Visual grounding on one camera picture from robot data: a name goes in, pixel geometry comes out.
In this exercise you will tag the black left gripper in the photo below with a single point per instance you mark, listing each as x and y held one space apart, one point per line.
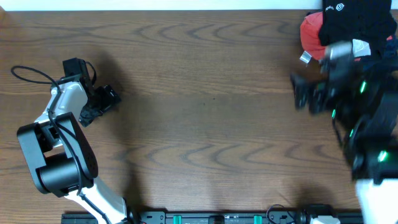
106 98

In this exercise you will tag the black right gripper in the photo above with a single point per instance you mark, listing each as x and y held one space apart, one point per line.
317 96

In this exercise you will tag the black t-shirt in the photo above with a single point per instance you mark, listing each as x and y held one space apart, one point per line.
367 20

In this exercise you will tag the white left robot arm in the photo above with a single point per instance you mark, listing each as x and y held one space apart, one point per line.
62 162

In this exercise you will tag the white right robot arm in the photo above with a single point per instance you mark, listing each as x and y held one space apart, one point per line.
364 103

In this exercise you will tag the red printed t-shirt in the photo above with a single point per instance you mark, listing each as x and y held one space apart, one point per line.
309 31

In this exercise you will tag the dark navy garment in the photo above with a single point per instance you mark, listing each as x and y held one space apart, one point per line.
383 59

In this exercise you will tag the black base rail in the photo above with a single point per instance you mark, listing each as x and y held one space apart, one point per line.
274 214

